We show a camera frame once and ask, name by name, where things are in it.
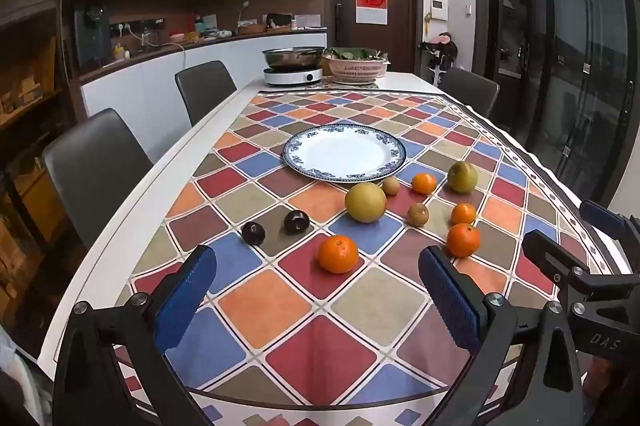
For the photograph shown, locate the pink plastic basket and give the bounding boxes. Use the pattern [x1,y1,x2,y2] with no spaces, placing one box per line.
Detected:
[322,56,391,82]

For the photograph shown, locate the blue rimmed white plate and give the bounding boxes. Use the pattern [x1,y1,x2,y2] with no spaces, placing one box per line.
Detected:
[282,124,407,183]

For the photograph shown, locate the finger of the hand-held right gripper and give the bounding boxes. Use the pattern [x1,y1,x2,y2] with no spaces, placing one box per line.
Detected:
[579,200,640,253]
[522,230,598,301]

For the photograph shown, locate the green leafy vegetables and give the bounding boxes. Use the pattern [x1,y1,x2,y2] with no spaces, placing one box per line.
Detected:
[324,47,388,62]

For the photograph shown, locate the patterned placemat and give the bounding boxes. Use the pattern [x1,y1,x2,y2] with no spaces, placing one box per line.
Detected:
[325,78,385,88]

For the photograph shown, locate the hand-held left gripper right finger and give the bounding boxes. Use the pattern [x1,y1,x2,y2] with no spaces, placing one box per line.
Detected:
[418,246,586,426]

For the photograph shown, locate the black countertop appliance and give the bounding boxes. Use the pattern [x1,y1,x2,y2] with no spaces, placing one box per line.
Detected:
[74,6,111,67]

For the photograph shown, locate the grey dining chair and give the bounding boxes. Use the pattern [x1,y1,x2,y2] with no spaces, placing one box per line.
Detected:
[175,60,238,127]
[42,108,155,251]
[440,66,501,119]

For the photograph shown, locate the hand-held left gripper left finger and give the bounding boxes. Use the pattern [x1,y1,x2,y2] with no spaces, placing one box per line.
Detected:
[52,245,218,426]

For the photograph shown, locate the large orange tangerine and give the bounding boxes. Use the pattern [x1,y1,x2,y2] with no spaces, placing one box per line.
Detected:
[318,235,360,275]

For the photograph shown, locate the colourful checkered tablecloth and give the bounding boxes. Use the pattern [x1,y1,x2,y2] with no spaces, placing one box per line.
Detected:
[112,90,618,426]

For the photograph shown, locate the small orange tangerine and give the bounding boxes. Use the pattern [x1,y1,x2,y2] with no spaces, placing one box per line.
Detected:
[451,203,477,226]

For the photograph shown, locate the white kitchen counter cabinet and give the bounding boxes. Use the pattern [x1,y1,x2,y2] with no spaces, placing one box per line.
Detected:
[80,32,328,123]

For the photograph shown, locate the yellow pear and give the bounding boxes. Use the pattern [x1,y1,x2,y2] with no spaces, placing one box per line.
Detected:
[344,182,388,223]

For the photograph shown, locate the dark glass sliding door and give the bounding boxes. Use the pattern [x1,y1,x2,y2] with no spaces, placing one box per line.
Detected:
[470,0,632,187]

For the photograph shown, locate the pink and black stroller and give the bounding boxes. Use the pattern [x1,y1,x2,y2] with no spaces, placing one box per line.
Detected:
[419,33,459,84]

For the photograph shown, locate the white induction cooker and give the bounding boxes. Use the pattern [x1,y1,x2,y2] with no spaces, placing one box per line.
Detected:
[263,66,324,86]

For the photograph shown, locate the green pear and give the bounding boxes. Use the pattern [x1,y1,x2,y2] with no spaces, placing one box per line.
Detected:
[447,161,478,194]

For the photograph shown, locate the dark purple plum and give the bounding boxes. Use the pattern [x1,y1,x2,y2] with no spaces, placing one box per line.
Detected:
[284,210,308,235]
[241,222,266,246]

